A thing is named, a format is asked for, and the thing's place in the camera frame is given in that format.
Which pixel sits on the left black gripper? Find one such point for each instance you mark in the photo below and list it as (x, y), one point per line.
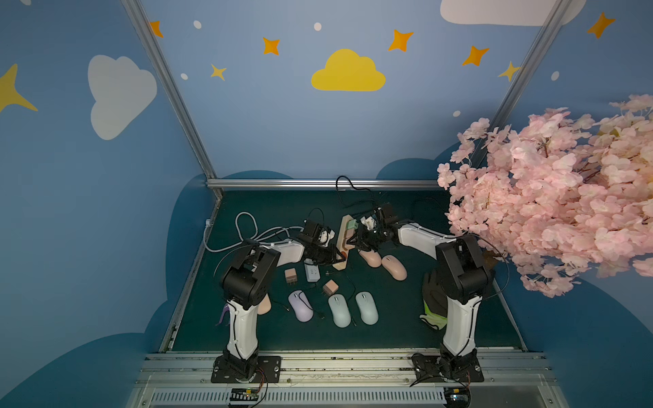
(326, 253)

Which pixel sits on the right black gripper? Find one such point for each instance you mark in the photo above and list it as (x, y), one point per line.
(360, 240)

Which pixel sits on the white power strip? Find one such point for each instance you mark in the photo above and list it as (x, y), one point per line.
(312, 272)

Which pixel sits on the pink charger adapter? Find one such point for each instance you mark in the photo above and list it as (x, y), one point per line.
(330, 288)
(291, 276)

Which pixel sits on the cream red power strip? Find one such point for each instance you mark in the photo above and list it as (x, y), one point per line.
(348, 228)

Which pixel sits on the purple wireless mouse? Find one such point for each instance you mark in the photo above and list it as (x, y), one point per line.
(301, 306)

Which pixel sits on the light green wireless mouse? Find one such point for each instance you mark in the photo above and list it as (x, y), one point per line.
(340, 310)

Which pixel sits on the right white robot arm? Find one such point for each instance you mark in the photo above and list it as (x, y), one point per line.
(461, 272)

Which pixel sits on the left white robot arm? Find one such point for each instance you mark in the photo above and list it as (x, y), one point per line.
(246, 281)

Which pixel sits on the pink mouse near strip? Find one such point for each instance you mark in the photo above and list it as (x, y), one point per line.
(372, 258)

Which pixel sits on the black green work glove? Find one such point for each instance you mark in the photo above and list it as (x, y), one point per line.
(434, 303)

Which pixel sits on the pink cherry blossom tree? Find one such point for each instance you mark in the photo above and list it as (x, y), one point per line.
(559, 197)

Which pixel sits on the beige pink wireless mouse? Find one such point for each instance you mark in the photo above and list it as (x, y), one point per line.
(264, 306)

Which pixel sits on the aluminium frame rail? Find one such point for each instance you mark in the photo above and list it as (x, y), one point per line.
(341, 183)

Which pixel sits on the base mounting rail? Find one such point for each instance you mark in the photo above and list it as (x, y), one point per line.
(350, 378)

